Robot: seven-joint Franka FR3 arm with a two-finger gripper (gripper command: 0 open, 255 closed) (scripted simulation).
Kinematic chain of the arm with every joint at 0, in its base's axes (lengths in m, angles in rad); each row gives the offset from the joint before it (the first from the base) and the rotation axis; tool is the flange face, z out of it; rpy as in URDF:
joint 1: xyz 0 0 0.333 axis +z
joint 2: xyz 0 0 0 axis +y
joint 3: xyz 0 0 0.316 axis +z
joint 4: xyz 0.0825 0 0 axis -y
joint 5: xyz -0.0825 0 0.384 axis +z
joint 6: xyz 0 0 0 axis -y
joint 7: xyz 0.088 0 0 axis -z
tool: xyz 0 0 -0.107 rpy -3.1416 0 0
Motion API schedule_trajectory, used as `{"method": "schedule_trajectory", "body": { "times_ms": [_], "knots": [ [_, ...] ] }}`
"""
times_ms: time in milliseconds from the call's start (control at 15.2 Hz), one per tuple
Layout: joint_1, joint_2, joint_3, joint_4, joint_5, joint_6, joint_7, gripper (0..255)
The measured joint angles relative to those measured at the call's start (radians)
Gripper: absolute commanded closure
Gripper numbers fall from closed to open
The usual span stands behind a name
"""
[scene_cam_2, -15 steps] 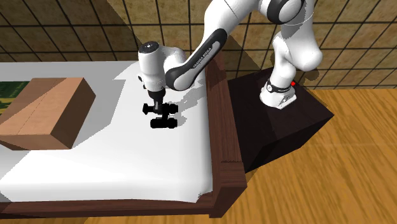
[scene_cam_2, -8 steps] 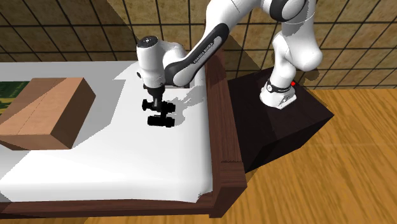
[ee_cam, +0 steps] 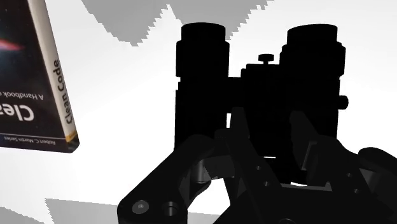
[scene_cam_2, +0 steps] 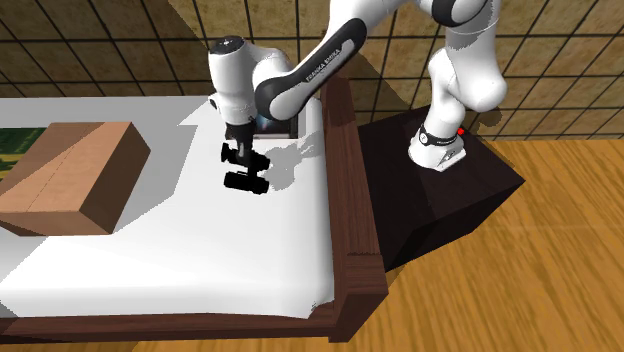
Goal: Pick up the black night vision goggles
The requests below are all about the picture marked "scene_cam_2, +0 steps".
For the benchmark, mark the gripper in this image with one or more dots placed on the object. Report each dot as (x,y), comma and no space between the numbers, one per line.
(241,136)

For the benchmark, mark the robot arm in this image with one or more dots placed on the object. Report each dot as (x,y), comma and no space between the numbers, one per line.
(468,88)

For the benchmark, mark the black tablet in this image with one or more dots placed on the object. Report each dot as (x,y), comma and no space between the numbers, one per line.
(275,126)

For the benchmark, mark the brown cardboard box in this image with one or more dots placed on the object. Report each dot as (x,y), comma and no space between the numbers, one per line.
(63,180)

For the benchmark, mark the dark robot stand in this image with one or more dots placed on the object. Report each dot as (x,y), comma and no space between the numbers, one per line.
(438,209)

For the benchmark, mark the green patterned cloth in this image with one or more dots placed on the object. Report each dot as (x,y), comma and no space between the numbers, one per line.
(19,146)

